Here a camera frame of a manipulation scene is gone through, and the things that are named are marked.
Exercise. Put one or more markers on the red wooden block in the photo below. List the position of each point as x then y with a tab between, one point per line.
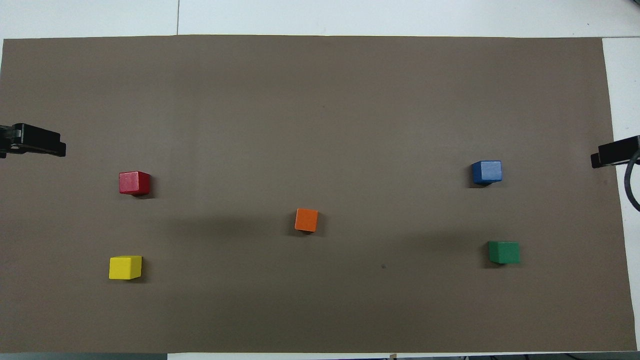
133	182

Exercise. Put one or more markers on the blue wooden block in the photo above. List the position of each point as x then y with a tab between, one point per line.
486	172

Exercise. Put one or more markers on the green wooden block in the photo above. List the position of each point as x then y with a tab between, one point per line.
504	252

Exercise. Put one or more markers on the yellow wooden block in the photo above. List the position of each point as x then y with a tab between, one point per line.
125	267

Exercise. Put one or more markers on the orange wooden block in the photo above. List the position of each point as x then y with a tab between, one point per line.
306	220

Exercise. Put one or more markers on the brown table mat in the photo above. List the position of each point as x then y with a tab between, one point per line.
320	125

